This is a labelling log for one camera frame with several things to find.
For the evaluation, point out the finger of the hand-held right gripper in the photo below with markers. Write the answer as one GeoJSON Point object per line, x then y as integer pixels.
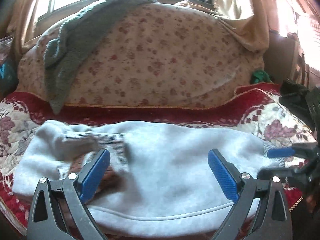
{"type": "Point", "coordinates": [277, 173]}
{"type": "Point", "coordinates": [280, 152]}

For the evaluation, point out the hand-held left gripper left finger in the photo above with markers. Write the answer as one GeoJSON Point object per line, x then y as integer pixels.
{"type": "Point", "coordinates": [93, 177]}

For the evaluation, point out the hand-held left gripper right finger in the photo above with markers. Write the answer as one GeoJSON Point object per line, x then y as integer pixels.
{"type": "Point", "coordinates": [225, 177]}

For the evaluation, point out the light grey sweatshirt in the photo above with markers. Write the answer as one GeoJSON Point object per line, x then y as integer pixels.
{"type": "Point", "coordinates": [175, 167]}

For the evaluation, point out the white red floral fleece blanket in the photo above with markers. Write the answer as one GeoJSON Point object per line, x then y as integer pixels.
{"type": "Point", "coordinates": [275, 127]}

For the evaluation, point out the dark cloth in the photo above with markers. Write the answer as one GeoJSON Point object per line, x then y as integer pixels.
{"type": "Point", "coordinates": [292, 95]}

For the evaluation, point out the green cloth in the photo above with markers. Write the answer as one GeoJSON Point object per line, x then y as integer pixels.
{"type": "Point", "coordinates": [260, 76]}

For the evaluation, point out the side window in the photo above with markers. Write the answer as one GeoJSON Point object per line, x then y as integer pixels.
{"type": "Point", "coordinates": [307, 25]}

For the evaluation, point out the beige curtain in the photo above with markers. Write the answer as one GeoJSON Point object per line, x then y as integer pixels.
{"type": "Point", "coordinates": [255, 30]}
{"type": "Point", "coordinates": [22, 17]}

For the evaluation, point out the beige floral sofa cushion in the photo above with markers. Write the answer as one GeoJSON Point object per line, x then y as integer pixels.
{"type": "Point", "coordinates": [150, 62]}

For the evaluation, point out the grey fleece garment with button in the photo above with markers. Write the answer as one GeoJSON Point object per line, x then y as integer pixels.
{"type": "Point", "coordinates": [75, 50]}

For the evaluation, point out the teal bag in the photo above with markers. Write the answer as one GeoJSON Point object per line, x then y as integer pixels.
{"type": "Point", "coordinates": [6, 77]}

